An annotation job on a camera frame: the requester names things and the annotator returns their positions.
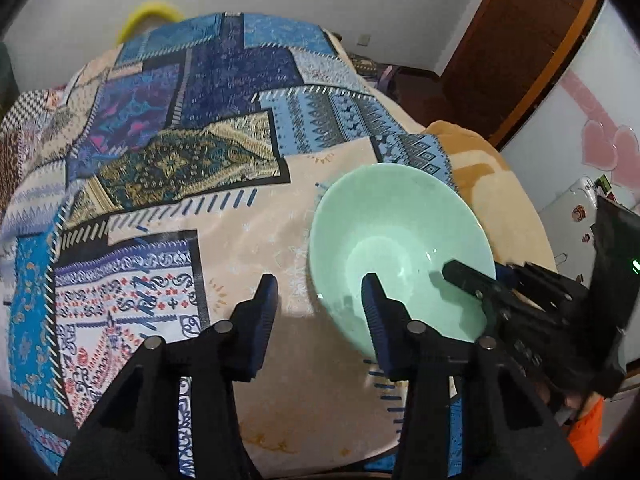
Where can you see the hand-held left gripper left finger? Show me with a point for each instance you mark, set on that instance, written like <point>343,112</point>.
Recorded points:
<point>265,307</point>

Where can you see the white fridge with pink hearts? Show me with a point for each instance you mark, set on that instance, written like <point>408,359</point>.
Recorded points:
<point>565,110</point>

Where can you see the green bowl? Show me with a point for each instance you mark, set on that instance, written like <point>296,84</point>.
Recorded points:
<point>395,220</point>

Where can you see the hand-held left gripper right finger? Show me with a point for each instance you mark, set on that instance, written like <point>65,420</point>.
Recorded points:
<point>376,320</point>

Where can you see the patchwork tablecloth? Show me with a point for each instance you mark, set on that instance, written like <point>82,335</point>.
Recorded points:
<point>200,110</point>

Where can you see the white case with stickers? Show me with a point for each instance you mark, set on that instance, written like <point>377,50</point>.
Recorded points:
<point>570,230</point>

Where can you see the wall outlet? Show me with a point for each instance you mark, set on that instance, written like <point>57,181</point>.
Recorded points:
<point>364,40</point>

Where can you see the tan blanket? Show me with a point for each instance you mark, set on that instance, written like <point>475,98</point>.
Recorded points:
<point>490,175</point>

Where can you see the wooden door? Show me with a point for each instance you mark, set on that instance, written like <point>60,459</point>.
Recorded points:
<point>515,45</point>

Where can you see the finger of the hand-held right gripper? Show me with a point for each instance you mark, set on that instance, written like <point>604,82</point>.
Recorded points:
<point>465,277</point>
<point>510,272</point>

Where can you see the dark patterned mat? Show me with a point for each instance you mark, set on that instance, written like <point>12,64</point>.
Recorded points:
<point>364,64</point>

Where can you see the dark teal chair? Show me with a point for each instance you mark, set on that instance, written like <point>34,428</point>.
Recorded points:
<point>7,75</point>

